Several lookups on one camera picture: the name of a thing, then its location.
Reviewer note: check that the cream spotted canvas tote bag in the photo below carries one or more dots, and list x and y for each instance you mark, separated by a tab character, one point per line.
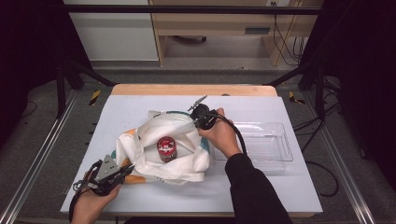
174	124

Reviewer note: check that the wooden table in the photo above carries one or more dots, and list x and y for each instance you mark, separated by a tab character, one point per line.
186	89

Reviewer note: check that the black crossbar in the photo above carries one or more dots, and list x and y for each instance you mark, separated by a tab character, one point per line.
186	9

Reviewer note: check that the wooden desk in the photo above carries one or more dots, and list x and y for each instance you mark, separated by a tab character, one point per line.
211	23

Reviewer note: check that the clear plastic tray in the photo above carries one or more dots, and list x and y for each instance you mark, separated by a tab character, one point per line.
264	146

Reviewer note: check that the person's left hand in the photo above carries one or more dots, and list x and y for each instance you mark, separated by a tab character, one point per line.
90	205

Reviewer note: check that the dark curtain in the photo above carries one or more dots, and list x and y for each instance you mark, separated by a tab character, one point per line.
367	77
28	56

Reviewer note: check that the black metal stand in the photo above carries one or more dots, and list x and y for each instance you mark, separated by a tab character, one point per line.
70	74
319	87

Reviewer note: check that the metal floor rail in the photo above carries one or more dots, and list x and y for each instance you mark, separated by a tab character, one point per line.
339	155
40	146

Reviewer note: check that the red can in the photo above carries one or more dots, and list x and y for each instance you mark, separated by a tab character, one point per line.
166	149

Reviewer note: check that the white cabinet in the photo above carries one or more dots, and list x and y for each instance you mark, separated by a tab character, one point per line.
115	34

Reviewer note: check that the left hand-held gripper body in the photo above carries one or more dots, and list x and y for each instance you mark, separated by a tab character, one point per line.
106	174

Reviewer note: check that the person's right hand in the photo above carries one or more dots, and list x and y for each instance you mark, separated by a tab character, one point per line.
221	137

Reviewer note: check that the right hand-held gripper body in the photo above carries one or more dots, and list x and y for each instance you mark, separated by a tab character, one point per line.
204	116

